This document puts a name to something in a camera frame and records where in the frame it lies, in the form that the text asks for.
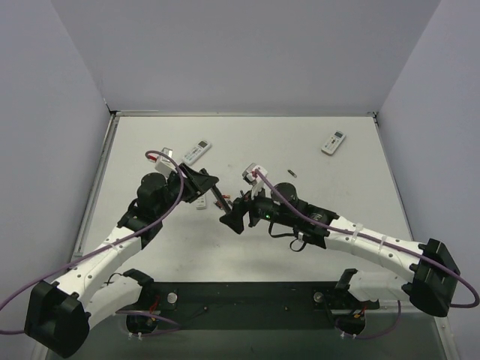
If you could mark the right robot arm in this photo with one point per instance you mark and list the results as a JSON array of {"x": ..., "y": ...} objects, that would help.
[{"x": 423, "y": 274}]

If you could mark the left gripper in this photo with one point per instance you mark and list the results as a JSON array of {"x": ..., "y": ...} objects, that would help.
[{"x": 195, "y": 180}]

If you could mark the white remote upright centre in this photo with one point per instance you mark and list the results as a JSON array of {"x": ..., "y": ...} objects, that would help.
[{"x": 201, "y": 203}]

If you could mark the white remote top left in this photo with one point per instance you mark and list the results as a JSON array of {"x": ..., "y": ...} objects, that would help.
[{"x": 196, "y": 152}]

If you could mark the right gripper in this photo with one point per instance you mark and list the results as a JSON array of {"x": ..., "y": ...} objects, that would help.
[{"x": 244, "y": 209}]

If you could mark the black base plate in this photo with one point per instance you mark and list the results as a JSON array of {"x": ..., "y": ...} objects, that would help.
[{"x": 246, "y": 305}]

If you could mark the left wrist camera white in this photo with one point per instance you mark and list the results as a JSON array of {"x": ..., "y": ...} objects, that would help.
[{"x": 163, "y": 165}]

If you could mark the aluminium front rail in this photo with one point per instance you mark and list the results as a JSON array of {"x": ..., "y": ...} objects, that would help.
[{"x": 430, "y": 305}]

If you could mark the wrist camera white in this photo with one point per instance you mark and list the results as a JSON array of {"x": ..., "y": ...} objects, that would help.
[
  {"x": 163, "y": 165},
  {"x": 251, "y": 176}
]

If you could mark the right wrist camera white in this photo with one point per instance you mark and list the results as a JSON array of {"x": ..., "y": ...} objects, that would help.
[{"x": 251, "y": 176}]

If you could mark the black remote control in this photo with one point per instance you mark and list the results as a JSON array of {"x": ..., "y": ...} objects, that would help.
[{"x": 223, "y": 204}]

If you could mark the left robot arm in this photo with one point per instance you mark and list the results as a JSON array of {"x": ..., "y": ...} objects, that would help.
[{"x": 60, "y": 314}]

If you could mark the white remote top right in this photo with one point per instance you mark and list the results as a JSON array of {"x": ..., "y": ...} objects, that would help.
[{"x": 332, "y": 144}]

